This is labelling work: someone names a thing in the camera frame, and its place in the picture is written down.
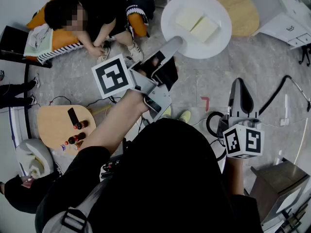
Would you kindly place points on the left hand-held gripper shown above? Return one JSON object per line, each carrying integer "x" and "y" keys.
{"x": 111, "y": 78}

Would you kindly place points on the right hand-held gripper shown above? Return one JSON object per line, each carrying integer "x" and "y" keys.
{"x": 243, "y": 142}

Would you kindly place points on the round white plate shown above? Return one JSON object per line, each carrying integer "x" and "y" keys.
{"x": 211, "y": 47}

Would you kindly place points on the person's left forearm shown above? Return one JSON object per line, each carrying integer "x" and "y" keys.
{"x": 116, "y": 122}

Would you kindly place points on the person's right forearm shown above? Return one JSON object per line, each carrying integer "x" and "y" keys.
{"x": 234, "y": 176}

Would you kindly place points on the round wooden table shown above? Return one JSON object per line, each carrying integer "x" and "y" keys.
{"x": 240, "y": 11}

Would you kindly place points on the person's left hand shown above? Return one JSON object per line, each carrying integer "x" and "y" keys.
{"x": 154, "y": 62}

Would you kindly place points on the white power strip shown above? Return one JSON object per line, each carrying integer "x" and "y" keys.
{"x": 284, "y": 122}

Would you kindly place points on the person's left yellow shoe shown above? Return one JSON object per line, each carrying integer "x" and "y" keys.
{"x": 167, "y": 111}

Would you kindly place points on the person's yellow shoe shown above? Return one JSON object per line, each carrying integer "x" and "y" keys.
{"x": 167, "y": 111}
{"x": 185, "y": 116}

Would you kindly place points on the person's right yellow shoe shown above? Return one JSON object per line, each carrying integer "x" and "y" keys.
{"x": 185, "y": 116}

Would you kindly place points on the black office chair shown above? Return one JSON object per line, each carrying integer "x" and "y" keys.
{"x": 306, "y": 54}

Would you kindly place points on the white sink cabinet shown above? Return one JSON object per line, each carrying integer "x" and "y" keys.
{"x": 274, "y": 21}

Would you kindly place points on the dark wooden cabinet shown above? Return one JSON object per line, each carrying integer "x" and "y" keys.
{"x": 277, "y": 181}

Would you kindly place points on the person's black top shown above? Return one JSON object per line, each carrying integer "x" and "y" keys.
{"x": 165, "y": 178}

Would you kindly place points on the dark sauce bottle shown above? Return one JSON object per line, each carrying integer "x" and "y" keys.
{"x": 81, "y": 124}
{"x": 76, "y": 138}

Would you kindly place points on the black phone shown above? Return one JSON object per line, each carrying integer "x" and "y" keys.
{"x": 73, "y": 116}

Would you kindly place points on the black equipment box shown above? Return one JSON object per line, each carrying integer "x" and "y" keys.
{"x": 114, "y": 164}

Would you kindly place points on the small brown bottle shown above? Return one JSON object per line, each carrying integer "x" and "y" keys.
{"x": 79, "y": 145}

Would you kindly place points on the black metal rack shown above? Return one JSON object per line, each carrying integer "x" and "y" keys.
{"x": 294, "y": 220}

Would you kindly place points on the white crumpled cloth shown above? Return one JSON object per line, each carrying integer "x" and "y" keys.
{"x": 39, "y": 41}

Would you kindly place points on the small light wooden table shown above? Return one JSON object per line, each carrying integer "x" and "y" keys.
{"x": 53, "y": 125}

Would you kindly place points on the clear water bottle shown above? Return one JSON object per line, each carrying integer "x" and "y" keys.
{"x": 64, "y": 147}

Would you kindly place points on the black side table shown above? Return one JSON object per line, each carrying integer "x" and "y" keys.
{"x": 12, "y": 40}

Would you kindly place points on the white padded armchair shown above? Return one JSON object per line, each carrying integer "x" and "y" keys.
{"x": 36, "y": 154}

